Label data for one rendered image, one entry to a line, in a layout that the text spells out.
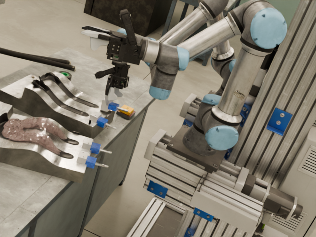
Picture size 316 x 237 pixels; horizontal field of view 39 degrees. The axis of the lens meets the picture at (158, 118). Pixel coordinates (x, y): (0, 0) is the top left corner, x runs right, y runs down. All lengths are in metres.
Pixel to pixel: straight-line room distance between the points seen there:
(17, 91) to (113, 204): 1.14
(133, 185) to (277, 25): 2.03
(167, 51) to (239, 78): 0.27
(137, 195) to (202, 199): 1.43
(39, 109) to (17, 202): 0.59
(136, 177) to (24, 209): 1.73
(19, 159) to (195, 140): 0.70
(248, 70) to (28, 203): 0.92
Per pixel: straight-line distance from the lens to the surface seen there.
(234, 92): 1.56
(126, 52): 1.48
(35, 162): 1.83
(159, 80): 1.51
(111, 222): 2.90
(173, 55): 1.48
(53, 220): 2.09
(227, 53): 2.27
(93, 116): 2.06
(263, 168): 1.99
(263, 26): 1.46
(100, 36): 1.43
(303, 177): 1.94
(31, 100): 2.16
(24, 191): 1.76
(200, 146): 1.79
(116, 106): 2.14
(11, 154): 1.84
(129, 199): 3.10
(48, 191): 1.77
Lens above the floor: 1.95
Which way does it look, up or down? 28 degrees down
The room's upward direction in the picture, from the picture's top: 19 degrees clockwise
